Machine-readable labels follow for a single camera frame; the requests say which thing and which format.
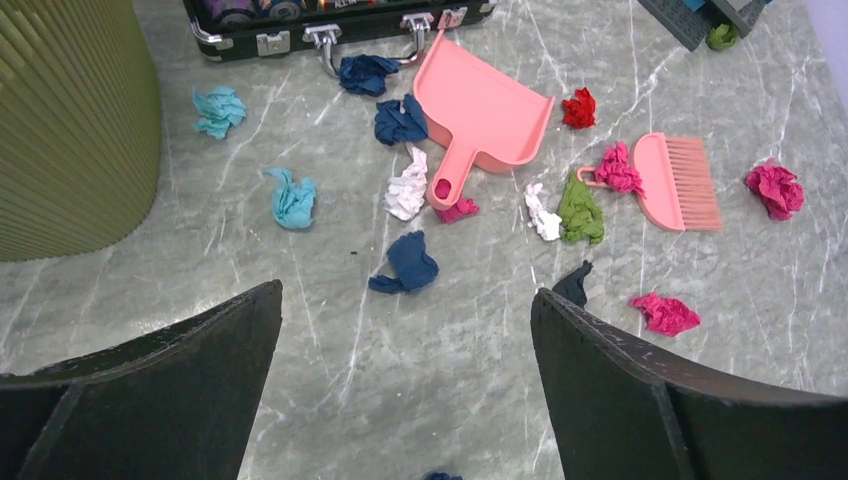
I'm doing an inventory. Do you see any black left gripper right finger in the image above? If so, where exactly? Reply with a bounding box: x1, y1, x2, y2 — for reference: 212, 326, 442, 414
530, 289, 847, 479

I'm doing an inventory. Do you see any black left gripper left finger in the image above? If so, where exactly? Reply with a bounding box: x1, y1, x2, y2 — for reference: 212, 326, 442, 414
1, 280, 283, 479

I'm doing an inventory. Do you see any pink hand brush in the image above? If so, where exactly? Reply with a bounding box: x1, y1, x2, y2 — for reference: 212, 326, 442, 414
577, 132, 723, 232

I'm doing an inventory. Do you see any pink plastic dustpan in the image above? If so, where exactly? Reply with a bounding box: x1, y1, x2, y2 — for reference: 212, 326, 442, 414
413, 32, 556, 210

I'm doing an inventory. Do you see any black paper scrap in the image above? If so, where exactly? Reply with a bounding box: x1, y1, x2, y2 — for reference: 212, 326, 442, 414
552, 260, 593, 308

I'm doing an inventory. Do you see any green paper scrap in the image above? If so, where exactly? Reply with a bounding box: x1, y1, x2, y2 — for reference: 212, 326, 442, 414
557, 171, 605, 244
706, 24, 740, 51

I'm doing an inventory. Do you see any dark blue paper scrap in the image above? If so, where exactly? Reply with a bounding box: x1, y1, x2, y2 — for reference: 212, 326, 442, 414
374, 94, 429, 146
337, 54, 401, 97
423, 472, 463, 480
368, 230, 439, 294

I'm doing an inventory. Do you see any white paper scrap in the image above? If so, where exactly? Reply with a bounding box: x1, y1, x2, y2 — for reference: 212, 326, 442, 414
384, 142, 428, 221
524, 183, 562, 242

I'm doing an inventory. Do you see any light blue paper scrap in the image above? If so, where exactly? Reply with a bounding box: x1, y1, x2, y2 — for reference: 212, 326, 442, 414
263, 168, 317, 230
192, 86, 247, 140

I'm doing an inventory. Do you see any olive green waste basket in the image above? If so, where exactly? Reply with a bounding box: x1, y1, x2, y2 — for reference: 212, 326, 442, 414
1, 1, 163, 262

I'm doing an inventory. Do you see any red paper scrap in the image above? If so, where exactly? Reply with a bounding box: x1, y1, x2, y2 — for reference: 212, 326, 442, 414
562, 87, 596, 130

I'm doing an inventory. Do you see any black poker chip case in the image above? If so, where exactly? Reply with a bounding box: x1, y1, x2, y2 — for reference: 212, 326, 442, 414
183, 1, 498, 76

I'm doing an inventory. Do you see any grey toy brick baseplate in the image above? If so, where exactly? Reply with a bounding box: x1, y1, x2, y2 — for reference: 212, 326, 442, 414
639, 0, 770, 51

